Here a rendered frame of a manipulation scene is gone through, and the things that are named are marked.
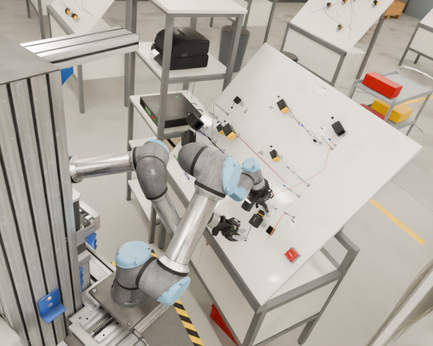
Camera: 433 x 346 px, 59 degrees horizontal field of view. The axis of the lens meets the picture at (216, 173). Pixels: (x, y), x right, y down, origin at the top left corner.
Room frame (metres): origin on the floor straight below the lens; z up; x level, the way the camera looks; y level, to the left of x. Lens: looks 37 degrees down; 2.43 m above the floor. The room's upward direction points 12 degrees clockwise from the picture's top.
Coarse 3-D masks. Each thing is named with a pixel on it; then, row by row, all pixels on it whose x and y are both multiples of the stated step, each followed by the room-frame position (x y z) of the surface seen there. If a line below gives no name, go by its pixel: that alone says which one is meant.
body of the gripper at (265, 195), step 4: (264, 180) 1.42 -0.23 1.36; (268, 184) 1.41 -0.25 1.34; (264, 188) 1.40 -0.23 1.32; (268, 188) 1.42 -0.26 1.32; (264, 192) 1.40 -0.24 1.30; (268, 192) 1.40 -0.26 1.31; (272, 192) 1.41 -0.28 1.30; (260, 196) 1.38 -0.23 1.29; (264, 196) 1.38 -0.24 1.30; (268, 196) 1.41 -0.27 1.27; (272, 196) 1.41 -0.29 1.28; (256, 200) 1.39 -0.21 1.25; (260, 200) 1.36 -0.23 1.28; (264, 200) 1.38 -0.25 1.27; (260, 204) 1.37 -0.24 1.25
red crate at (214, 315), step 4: (212, 304) 1.53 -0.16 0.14; (212, 308) 1.52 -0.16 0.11; (212, 312) 1.51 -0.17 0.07; (216, 312) 1.49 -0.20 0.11; (212, 316) 1.51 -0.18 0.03; (216, 316) 1.49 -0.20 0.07; (220, 316) 1.47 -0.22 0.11; (216, 320) 1.48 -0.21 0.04; (220, 320) 1.47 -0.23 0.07; (220, 324) 1.46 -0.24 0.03; (224, 324) 1.44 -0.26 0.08; (224, 328) 1.43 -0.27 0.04; (228, 332) 1.41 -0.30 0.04; (232, 336) 1.39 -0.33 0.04; (232, 340) 1.38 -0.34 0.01; (236, 344) 1.36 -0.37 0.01
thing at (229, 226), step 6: (222, 216) 1.30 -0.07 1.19; (222, 222) 1.27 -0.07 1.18; (228, 222) 1.29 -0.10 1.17; (234, 222) 1.31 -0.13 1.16; (216, 228) 1.26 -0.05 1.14; (222, 228) 1.29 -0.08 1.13; (228, 228) 1.28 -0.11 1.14; (234, 228) 1.29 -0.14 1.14; (222, 234) 1.28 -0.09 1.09; (228, 234) 1.29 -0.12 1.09; (234, 234) 1.27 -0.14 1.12
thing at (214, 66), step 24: (168, 0) 2.22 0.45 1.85; (192, 0) 2.32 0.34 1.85; (216, 0) 2.43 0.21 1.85; (168, 24) 2.06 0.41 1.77; (192, 24) 2.77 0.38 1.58; (240, 24) 2.34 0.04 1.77; (144, 48) 2.45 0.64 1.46; (168, 48) 2.07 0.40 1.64; (168, 72) 2.08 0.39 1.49; (192, 72) 2.22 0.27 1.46; (216, 72) 2.32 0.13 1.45; (192, 96) 2.69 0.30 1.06; (144, 120) 2.27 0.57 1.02
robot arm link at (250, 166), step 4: (244, 160) 1.38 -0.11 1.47; (248, 160) 1.37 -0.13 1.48; (252, 160) 1.37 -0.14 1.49; (256, 160) 1.37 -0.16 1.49; (244, 164) 1.35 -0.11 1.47; (248, 164) 1.35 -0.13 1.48; (252, 164) 1.34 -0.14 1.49; (256, 164) 1.34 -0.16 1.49; (244, 168) 1.33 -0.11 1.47; (248, 168) 1.32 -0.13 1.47; (252, 168) 1.32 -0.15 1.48; (256, 168) 1.34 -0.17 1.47; (244, 172) 1.32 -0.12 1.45; (248, 172) 1.32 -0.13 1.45; (252, 172) 1.33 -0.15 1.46; (256, 172) 1.33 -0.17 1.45; (260, 172) 1.36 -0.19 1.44; (252, 176) 1.31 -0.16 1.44; (256, 176) 1.33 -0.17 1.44; (260, 176) 1.36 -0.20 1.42; (256, 180) 1.34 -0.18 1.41; (260, 180) 1.35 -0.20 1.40; (256, 184) 1.34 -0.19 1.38
